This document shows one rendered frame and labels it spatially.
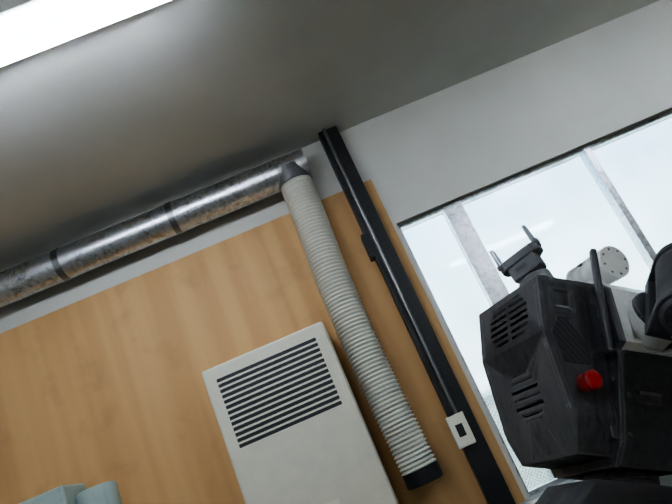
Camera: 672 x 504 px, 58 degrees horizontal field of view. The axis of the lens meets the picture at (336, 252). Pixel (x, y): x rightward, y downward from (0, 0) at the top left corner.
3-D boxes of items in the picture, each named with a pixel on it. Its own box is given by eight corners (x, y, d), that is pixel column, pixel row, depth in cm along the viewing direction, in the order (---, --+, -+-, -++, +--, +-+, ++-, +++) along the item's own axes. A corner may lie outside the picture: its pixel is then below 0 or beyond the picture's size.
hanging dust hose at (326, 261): (402, 490, 248) (279, 198, 290) (441, 473, 248) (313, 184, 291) (404, 494, 231) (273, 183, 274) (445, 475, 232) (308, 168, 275)
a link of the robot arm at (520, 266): (508, 274, 168) (531, 309, 161) (492, 266, 161) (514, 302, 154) (546, 246, 163) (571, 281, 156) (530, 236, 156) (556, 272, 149)
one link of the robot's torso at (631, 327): (592, 458, 83) (558, 230, 99) (470, 484, 112) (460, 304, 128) (763, 475, 90) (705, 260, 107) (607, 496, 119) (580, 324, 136)
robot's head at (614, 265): (604, 285, 112) (597, 243, 117) (570, 304, 121) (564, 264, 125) (634, 290, 114) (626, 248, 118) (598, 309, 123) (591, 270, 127)
